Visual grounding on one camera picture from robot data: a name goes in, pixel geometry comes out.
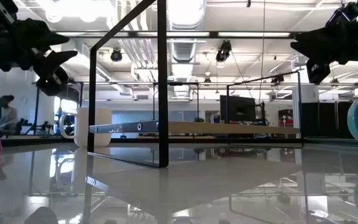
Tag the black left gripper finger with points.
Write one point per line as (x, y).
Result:
(39, 35)
(54, 59)

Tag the person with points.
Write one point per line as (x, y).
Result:
(8, 116)

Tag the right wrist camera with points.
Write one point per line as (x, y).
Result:
(318, 71)

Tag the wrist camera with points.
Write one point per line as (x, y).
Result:
(318, 71)
(53, 82)

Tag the black frame wooden shelf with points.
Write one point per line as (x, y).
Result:
(163, 93)

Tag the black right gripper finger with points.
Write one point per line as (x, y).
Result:
(315, 51)
(319, 36)

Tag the white ceramic mug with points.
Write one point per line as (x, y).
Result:
(79, 124)

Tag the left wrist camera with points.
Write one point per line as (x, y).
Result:
(53, 82)

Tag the black cabinet row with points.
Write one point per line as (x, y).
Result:
(325, 119)

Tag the black computer monitor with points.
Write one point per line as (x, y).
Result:
(237, 109)

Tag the black ceiling spotlight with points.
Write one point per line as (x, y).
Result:
(223, 51)
(116, 55)

